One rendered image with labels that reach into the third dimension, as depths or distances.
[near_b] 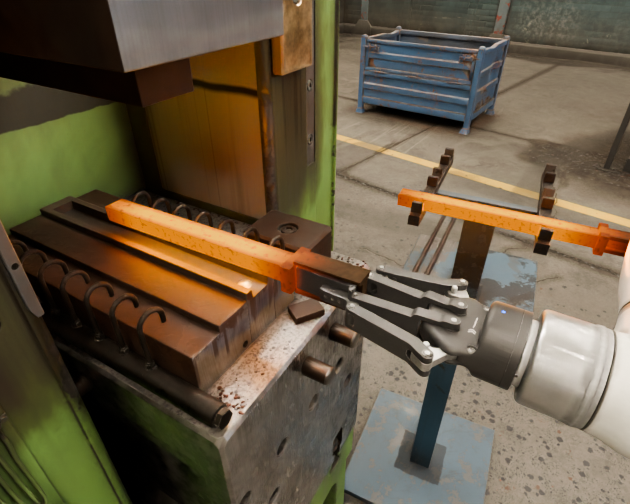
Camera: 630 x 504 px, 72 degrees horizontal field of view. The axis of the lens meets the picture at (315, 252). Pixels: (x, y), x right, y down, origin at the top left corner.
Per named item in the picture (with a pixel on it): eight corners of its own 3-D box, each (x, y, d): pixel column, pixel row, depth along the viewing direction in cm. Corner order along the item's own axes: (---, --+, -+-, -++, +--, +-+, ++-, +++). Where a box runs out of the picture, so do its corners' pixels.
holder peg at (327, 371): (335, 376, 60) (336, 363, 58) (326, 390, 58) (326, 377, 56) (310, 365, 62) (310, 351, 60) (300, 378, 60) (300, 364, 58)
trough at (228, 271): (272, 279, 57) (271, 270, 56) (247, 302, 53) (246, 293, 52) (72, 203, 74) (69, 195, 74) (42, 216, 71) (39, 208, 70)
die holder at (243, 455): (356, 422, 97) (371, 262, 72) (254, 602, 70) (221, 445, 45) (175, 332, 121) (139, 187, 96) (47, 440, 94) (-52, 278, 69)
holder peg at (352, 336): (359, 341, 65) (361, 328, 64) (352, 352, 63) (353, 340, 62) (336, 331, 67) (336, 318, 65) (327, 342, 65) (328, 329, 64)
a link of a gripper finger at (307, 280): (354, 305, 47) (351, 309, 46) (299, 284, 50) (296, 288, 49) (355, 283, 45) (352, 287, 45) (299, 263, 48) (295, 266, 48)
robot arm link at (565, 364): (578, 376, 43) (515, 353, 45) (615, 308, 38) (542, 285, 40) (570, 451, 37) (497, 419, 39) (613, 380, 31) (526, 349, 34)
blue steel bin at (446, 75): (495, 114, 442) (513, 35, 401) (467, 135, 389) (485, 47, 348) (390, 95, 500) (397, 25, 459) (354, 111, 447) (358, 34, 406)
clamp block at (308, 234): (332, 258, 73) (333, 225, 69) (306, 286, 67) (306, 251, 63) (274, 239, 78) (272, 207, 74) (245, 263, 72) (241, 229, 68)
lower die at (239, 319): (294, 299, 64) (292, 252, 60) (201, 397, 50) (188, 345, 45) (107, 225, 82) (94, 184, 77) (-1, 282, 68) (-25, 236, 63)
